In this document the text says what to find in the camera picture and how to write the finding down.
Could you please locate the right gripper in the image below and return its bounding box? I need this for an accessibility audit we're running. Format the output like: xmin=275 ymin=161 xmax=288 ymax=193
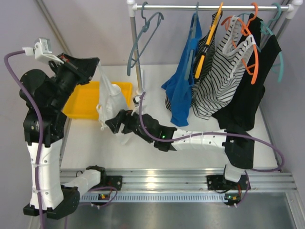
xmin=107 ymin=107 xmax=154 ymax=144

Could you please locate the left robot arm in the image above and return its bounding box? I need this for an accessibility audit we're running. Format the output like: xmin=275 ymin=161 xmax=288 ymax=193
xmin=20 ymin=53 xmax=108 ymax=219

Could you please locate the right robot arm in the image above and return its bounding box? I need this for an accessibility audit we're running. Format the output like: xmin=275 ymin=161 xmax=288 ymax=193
xmin=105 ymin=110 xmax=254 ymax=189

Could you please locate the blue tank top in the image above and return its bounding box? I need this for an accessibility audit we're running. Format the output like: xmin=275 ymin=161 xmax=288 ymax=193
xmin=162 ymin=13 xmax=202 ymax=127

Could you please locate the empty grey-blue hanger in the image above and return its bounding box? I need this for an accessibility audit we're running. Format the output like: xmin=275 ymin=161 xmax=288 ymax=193
xmin=126 ymin=0 xmax=164 ymax=76

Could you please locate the grey-blue hanger with blue top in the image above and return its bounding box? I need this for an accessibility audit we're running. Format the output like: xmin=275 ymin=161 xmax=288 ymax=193
xmin=184 ymin=2 xmax=199 ymax=80

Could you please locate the white striped tank top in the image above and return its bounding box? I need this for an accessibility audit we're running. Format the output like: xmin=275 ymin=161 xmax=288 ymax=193
xmin=193 ymin=16 xmax=256 ymax=120

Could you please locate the dark striped tank top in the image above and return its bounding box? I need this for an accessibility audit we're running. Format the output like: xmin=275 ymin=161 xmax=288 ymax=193
xmin=162 ymin=13 xmax=215 ymax=117

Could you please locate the black tank top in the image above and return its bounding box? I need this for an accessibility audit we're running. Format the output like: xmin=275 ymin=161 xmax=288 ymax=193
xmin=212 ymin=17 xmax=282 ymax=131

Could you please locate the yellow hanger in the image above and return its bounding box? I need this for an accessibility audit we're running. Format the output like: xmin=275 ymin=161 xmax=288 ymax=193
xmin=195 ymin=2 xmax=224 ymax=79

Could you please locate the teal hanger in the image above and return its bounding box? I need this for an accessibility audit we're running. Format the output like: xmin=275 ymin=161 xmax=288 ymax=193
xmin=238 ymin=2 xmax=285 ymax=83

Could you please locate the yellow plastic tray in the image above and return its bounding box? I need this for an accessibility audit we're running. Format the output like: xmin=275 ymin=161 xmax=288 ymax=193
xmin=63 ymin=82 xmax=132 ymax=120

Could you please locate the clothes rack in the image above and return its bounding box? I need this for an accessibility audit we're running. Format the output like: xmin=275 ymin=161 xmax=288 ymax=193
xmin=126 ymin=0 xmax=303 ymax=95

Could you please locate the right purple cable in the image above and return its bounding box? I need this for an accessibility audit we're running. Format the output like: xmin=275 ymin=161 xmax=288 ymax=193
xmin=139 ymin=92 xmax=285 ymax=206

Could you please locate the purple cable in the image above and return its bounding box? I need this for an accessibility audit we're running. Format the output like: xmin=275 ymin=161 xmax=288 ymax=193
xmin=4 ymin=50 xmax=119 ymax=229
xmin=139 ymin=92 xmax=285 ymax=206

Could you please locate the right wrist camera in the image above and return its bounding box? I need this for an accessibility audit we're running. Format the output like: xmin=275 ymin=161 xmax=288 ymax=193
xmin=132 ymin=95 xmax=143 ymax=114

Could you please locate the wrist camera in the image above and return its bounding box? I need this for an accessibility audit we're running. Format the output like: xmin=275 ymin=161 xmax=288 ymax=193
xmin=22 ymin=37 xmax=64 ymax=64
xmin=132 ymin=95 xmax=143 ymax=114

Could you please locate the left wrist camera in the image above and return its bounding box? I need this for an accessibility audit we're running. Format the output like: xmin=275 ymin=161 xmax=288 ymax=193
xmin=22 ymin=37 xmax=64 ymax=64

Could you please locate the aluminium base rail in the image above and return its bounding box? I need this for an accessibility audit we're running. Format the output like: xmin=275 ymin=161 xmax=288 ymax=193
xmin=59 ymin=168 xmax=297 ymax=191

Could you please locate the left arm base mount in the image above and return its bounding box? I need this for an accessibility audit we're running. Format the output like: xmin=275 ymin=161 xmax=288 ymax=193
xmin=93 ymin=175 xmax=123 ymax=191

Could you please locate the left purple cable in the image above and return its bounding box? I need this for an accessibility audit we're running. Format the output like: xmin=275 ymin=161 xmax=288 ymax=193
xmin=4 ymin=50 xmax=119 ymax=229

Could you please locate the slotted cable duct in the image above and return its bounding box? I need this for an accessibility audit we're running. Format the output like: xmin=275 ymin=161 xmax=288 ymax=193
xmin=80 ymin=192 xmax=241 ymax=203

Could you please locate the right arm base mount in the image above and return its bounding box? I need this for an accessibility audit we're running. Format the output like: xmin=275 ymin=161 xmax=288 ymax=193
xmin=206 ymin=175 xmax=249 ymax=191

